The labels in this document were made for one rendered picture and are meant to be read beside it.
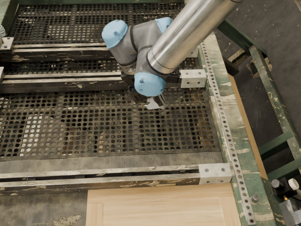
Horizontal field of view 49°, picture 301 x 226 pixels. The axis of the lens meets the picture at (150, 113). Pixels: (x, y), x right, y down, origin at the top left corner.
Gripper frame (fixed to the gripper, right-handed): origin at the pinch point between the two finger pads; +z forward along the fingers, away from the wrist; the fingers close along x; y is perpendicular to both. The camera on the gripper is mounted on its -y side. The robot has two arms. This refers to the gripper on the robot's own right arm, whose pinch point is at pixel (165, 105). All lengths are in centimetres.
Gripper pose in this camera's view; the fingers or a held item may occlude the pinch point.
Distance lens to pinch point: 112.3
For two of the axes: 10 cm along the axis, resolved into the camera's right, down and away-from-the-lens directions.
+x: 0.8, 7.5, -6.6
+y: -9.2, 3.1, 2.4
